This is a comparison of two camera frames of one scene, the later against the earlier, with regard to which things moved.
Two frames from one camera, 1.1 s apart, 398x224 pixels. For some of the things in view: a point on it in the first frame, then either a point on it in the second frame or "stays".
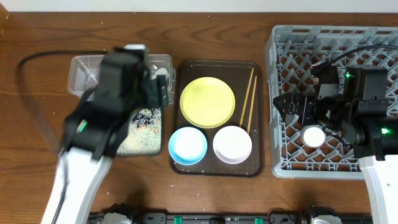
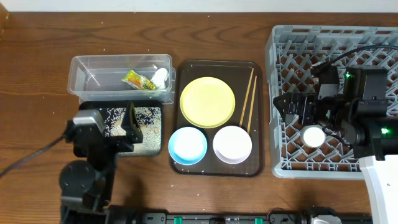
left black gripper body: x=160 y=92 to x=113 y=142
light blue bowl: x=188 y=145 stays
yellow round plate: x=207 y=102 stays
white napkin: x=161 y=71 stays
